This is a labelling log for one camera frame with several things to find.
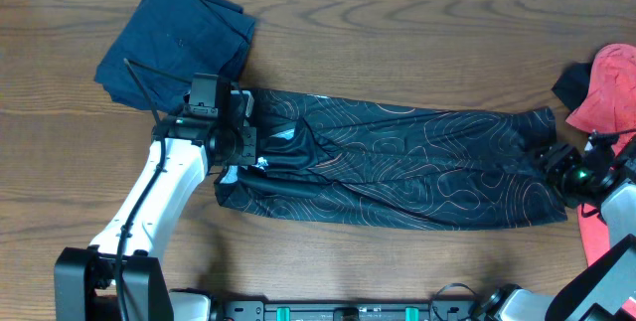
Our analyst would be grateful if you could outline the black orange patterned jersey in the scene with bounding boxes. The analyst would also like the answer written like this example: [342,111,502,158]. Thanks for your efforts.
[215,89,566,231]

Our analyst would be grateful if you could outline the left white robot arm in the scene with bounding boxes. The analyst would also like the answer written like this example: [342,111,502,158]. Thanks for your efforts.
[54,115,256,320]

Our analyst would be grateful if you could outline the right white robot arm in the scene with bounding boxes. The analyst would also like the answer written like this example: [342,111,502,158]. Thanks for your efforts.
[469,129,635,321]

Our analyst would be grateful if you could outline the red mesh garment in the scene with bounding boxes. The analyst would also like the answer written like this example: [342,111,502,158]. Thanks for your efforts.
[565,43,636,307]

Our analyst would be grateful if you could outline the black garment under red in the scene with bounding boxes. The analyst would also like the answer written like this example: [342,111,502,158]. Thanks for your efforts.
[552,63,592,111]

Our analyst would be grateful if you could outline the folded navy blue garment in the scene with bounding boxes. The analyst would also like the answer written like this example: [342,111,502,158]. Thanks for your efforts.
[94,0,255,112]

